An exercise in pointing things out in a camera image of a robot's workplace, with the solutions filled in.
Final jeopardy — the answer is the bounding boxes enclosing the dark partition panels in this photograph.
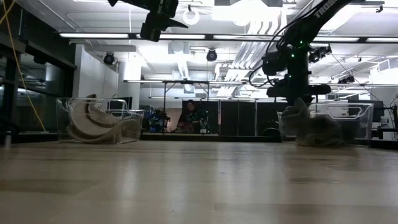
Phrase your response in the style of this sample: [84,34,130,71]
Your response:
[182,99,294,137]

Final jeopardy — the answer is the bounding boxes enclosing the background frame with lights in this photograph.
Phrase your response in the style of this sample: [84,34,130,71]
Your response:
[123,79,398,103]

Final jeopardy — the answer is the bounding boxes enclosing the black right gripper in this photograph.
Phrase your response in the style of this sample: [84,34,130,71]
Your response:
[266,46,332,106]

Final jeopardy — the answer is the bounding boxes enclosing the clear plastic bin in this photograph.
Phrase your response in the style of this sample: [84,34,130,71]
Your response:
[277,102,374,147]
[55,97,146,144]

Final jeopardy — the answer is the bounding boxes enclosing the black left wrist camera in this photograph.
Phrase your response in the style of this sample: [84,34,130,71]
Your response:
[139,21,162,43]

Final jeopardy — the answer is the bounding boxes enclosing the white ring lamp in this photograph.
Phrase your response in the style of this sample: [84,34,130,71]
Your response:
[182,4,200,26]

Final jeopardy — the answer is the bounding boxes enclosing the black beam with light strips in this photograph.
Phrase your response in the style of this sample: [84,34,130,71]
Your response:
[58,32,398,44]

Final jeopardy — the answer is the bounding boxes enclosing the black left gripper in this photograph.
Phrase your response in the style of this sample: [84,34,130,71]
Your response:
[148,0,189,34]

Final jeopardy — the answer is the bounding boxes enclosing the black monitor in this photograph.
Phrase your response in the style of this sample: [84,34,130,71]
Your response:
[107,96,133,110]
[348,99,385,122]

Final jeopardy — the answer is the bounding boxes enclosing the yellow hanging cable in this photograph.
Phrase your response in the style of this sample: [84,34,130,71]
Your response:
[0,0,47,132]

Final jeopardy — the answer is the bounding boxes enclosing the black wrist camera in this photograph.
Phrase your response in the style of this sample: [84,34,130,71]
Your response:
[139,21,162,43]
[262,51,289,77]

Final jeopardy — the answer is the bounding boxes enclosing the black right camera cable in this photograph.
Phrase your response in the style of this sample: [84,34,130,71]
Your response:
[248,17,292,88]

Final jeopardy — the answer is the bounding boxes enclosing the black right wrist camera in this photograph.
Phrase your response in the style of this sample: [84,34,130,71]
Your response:
[262,51,289,77]

